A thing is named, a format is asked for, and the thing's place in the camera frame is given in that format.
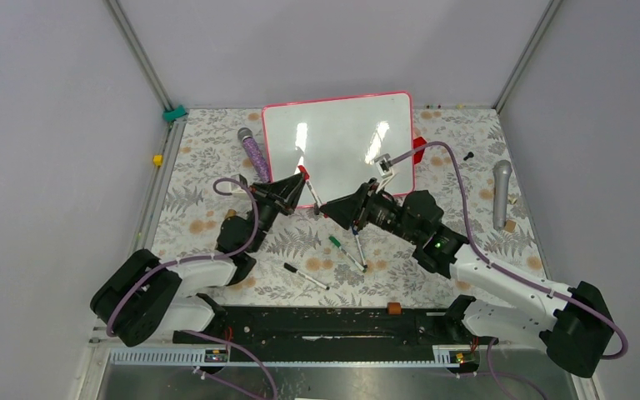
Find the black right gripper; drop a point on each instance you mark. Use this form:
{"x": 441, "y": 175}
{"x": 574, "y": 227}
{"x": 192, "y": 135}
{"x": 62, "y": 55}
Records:
{"x": 347, "y": 209}

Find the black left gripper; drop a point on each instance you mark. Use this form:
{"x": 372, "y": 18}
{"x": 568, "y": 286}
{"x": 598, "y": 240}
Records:
{"x": 285, "y": 192}

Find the pink framed whiteboard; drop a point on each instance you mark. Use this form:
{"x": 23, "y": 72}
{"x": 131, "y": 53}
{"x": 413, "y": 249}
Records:
{"x": 337, "y": 139}

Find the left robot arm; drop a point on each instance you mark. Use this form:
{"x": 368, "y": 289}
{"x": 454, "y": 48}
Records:
{"x": 146, "y": 295}

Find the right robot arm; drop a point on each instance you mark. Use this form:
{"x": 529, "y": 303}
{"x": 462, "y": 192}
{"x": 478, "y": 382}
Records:
{"x": 572, "y": 325}

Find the blue capped marker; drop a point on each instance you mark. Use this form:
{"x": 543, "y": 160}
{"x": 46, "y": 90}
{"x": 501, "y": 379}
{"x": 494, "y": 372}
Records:
{"x": 359, "y": 246}

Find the green capped marker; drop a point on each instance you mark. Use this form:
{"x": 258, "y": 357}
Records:
{"x": 346, "y": 254}

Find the purple glitter microphone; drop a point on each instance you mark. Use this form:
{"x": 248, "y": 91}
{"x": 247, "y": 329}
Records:
{"x": 254, "y": 153}

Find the black capped marker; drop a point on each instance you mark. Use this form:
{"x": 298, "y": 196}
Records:
{"x": 303, "y": 275}

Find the red rectangular block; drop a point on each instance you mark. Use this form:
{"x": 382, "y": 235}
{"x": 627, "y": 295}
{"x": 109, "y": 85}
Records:
{"x": 417, "y": 143}

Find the brown small cube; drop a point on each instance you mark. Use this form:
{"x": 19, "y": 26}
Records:
{"x": 394, "y": 308}

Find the yellow small cube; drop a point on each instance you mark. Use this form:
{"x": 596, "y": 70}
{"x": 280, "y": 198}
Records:
{"x": 157, "y": 160}

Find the teal corner clamp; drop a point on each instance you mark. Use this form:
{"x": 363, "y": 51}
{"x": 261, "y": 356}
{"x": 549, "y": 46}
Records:
{"x": 174, "y": 114}

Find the silver microphone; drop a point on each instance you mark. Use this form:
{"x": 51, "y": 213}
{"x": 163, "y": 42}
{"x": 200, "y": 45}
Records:
{"x": 502, "y": 172}

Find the small wooden cube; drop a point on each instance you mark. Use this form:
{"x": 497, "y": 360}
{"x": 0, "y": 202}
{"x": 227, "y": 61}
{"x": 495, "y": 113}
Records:
{"x": 510, "y": 226}

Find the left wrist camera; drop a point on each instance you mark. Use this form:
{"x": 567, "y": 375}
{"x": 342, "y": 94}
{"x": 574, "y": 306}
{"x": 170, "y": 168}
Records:
{"x": 239, "y": 192}

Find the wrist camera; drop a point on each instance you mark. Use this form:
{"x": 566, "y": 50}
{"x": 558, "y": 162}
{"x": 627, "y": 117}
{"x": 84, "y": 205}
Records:
{"x": 384, "y": 165}
{"x": 239, "y": 192}

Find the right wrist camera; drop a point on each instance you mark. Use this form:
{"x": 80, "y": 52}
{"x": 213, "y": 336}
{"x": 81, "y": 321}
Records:
{"x": 384, "y": 165}

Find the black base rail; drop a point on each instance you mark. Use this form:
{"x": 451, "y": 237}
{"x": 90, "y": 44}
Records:
{"x": 329, "y": 334}

